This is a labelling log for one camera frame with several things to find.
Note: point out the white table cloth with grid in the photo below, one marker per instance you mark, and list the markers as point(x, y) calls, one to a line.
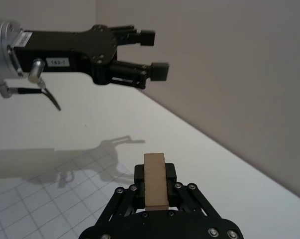
point(65, 129)

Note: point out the pale wooden block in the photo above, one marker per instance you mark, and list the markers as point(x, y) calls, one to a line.
point(154, 180)

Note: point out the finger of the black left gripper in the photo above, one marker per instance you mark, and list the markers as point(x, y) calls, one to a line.
point(146, 37)
point(158, 71)

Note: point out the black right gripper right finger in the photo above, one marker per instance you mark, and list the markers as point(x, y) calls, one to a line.
point(170, 174)

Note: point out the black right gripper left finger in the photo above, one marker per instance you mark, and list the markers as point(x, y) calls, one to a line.
point(139, 191)

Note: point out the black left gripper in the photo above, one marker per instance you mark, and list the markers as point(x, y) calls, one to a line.
point(65, 51)

